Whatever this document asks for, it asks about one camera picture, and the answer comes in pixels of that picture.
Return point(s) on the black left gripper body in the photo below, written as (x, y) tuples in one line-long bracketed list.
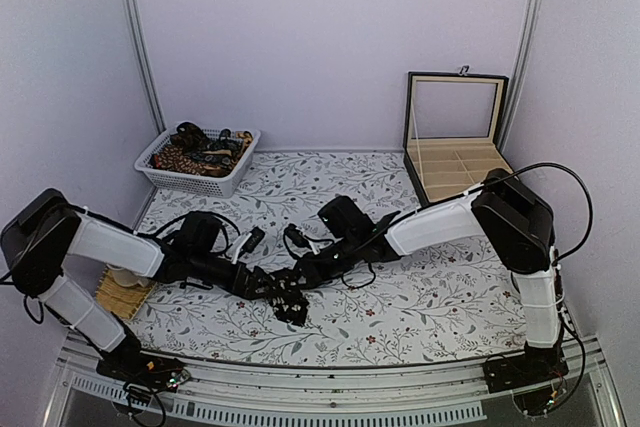
[(227, 282)]

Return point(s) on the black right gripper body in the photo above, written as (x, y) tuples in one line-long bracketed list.
[(327, 272)]

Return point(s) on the black floral tie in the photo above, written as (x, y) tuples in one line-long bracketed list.
[(285, 296)]

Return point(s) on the black compartment storage box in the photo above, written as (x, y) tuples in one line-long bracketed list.
[(451, 125)]

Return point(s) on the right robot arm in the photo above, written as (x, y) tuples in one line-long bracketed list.
[(518, 224)]

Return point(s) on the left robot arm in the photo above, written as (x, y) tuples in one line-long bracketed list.
[(37, 241)]

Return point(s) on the brown patterned ties pile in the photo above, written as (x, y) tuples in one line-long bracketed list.
[(190, 151)]

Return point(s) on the white plastic basket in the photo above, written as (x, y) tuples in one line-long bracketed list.
[(222, 187)]

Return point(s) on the white ceramic mug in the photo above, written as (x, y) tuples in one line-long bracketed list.
[(126, 278)]

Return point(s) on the woven bamboo tray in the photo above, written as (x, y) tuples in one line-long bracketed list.
[(123, 301)]

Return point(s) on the floral tablecloth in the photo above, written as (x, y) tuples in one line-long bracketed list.
[(449, 302)]

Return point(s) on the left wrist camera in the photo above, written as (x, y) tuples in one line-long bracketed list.
[(246, 243)]

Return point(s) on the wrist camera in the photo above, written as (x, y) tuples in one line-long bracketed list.
[(299, 239), (246, 243)]

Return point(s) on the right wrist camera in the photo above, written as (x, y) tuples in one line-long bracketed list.
[(299, 239)]

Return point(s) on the aluminium front rail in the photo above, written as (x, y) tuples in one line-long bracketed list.
[(437, 394)]

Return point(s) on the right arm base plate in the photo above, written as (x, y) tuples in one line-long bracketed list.
[(503, 373)]

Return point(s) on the left metal frame post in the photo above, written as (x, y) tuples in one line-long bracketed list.
[(134, 20)]

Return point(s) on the metal frame post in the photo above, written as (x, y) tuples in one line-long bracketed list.
[(134, 20), (531, 16)]

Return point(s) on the right metal frame post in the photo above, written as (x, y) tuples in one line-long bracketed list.
[(531, 16)]

